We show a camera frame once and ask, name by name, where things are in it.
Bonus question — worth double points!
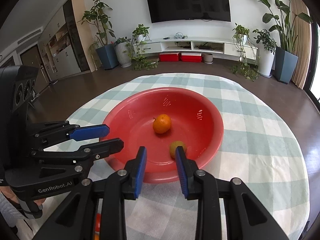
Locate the smooth orange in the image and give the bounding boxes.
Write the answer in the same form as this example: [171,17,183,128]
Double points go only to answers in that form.
[152,114,171,134]

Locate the brown longan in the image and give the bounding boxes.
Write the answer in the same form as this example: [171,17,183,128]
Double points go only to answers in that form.
[169,140,187,159]

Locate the white sleeve left forearm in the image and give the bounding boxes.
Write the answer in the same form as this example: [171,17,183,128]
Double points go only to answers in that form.
[1,192,25,232]

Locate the left hand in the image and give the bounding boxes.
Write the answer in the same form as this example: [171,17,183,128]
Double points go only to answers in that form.
[0,186,46,206]

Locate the tomato, front left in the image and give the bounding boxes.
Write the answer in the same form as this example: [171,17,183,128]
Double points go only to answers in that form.
[95,213,101,232]

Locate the red plastic colander bowl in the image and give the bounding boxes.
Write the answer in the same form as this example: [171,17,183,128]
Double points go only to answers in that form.
[99,87,224,184]

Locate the brown entrance door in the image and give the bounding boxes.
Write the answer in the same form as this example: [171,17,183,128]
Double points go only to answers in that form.
[19,44,51,93]

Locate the wooden shelf cabinet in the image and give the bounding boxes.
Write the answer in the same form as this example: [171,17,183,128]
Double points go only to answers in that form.
[38,0,97,80]

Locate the plant in white ribbed pot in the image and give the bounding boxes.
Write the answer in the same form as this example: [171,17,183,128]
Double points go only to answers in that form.
[114,37,132,68]

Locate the tall plant in blue pot, left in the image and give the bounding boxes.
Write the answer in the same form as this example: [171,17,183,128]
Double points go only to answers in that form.
[81,0,118,70]

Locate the trailing plant on cabinet left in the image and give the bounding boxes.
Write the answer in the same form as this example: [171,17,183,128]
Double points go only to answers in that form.
[127,24,158,70]

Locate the trailing plant on cabinet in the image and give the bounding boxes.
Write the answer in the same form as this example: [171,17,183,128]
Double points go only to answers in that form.
[127,24,158,70]
[232,23,259,81]

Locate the left red storage box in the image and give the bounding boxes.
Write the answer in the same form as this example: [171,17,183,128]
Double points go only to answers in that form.
[159,52,180,62]

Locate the red storage box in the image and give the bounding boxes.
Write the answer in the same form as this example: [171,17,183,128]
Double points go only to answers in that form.
[159,52,180,62]
[181,52,203,62]

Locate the right red storage box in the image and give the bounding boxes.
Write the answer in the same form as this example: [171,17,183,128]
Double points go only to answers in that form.
[181,52,203,62]

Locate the white TV cabinet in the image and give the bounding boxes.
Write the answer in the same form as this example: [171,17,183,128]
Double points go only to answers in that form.
[144,37,258,61]

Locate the small grey pot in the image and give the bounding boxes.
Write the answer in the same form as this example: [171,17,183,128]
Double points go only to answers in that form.
[202,53,213,64]

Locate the trailing plant on cabinet right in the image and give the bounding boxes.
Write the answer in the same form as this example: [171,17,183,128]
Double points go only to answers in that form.
[232,23,259,81]

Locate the large plant in blue pot, right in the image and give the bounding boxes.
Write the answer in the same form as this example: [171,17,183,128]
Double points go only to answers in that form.
[257,0,313,84]

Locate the plant in white tall pot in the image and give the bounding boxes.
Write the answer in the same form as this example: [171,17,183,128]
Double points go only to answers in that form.
[253,29,277,78]

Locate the beige curtain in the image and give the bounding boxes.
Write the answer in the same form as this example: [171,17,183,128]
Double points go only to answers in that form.
[291,0,312,89]

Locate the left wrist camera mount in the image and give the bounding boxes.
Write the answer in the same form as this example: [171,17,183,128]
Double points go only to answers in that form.
[1,65,39,133]

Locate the black wall television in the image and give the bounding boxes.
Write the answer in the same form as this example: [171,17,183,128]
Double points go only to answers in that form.
[147,0,231,23]

